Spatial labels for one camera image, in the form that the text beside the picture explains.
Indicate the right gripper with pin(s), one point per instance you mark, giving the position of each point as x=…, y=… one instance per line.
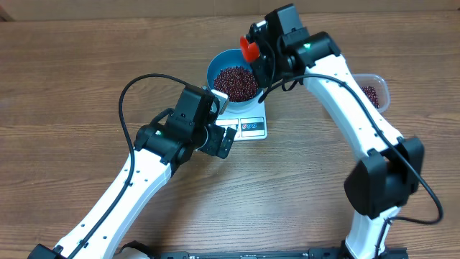
x=263, y=70

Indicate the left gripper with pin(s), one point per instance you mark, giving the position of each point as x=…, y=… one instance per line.
x=216, y=134

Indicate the red scoop blue handle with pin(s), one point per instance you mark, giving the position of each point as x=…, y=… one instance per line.
x=249, y=50

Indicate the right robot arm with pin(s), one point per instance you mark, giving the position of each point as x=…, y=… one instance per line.
x=282, y=53

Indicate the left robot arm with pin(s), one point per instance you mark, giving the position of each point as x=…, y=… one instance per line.
x=159, y=148

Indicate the white digital kitchen scale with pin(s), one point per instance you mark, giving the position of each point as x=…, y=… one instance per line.
x=248, y=118

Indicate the red beans in bowl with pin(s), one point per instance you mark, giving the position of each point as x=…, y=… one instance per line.
x=238, y=83

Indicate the blue bowl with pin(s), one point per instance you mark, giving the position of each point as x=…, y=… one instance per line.
x=226, y=59

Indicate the clear plastic container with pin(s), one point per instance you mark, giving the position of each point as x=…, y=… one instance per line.
x=379, y=83

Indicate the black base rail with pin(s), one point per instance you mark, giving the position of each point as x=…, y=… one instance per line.
x=251, y=254

